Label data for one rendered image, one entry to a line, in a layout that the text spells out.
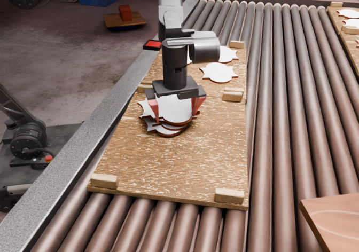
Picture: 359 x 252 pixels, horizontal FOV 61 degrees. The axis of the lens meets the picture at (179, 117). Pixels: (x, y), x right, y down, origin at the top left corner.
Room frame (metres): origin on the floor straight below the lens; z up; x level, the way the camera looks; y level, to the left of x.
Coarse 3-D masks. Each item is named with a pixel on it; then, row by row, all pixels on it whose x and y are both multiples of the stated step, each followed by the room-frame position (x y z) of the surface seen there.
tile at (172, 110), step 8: (168, 96) 0.74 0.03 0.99; (176, 96) 0.74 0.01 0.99; (160, 104) 0.70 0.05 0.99; (168, 104) 0.70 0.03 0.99; (176, 104) 0.70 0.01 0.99; (184, 104) 0.70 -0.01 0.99; (160, 112) 0.66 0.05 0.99; (168, 112) 0.66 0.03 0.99; (176, 112) 0.66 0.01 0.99; (184, 112) 0.66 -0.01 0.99; (168, 120) 0.63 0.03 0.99; (176, 120) 0.63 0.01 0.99; (184, 120) 0.63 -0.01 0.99
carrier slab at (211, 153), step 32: (128, 128) 0.66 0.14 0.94; (192, 128) 0.66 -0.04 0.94; (224, 128) 0.66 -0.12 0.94; (128, 160) 0.53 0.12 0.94; (160, 160) 0.53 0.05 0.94; (192, 160) 0.53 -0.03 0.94; (224, 160) 0.53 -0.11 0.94; (128, 192) 0.44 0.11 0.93; (160, 192) 0.43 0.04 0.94; (192, 192) 0.43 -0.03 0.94
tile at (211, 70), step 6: (210, 66) 1.01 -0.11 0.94; (216, 66) 1.01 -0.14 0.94; (222, 66) 1.01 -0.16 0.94; (204, 72) 0.97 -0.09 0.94; (210, 72) 0.97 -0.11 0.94; (216, 72) 0.97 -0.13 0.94; (222, 72) 0.97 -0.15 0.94; (228, 72) 0.97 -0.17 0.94; (204, 78) 0.93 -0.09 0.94; (210, 78) 0.92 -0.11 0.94; (216, 78) 0.92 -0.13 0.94; (222, 78) 0.92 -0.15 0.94; (228, 78) 0.92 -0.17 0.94
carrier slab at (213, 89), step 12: (240, 48) 1.19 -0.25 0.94; (156, 60) 1.08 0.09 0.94; (240, 60) 1.08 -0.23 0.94; (156, 72) 0.98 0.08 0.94; (192, 72) 0.98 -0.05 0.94; (240, 72) 0.98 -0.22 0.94; (204, 84) 0.89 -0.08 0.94; (216, 84) 0.89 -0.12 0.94; (228, 84) 0.89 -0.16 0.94; (240, 84) 0.89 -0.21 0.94; (216, 96) 0.82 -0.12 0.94
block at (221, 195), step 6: (216, 192) 0.41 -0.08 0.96; (222, 192) 0.41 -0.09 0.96; (228, 192) 0.41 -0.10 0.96; (234, 192) 0.41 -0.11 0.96; (240, 192) 0.41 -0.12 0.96; (216, 198) 0.41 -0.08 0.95; (222, 198) 0.41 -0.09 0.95; (228, 198) 0.41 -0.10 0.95; (234, 198) 0.40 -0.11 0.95; (240, 198) 0.40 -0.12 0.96
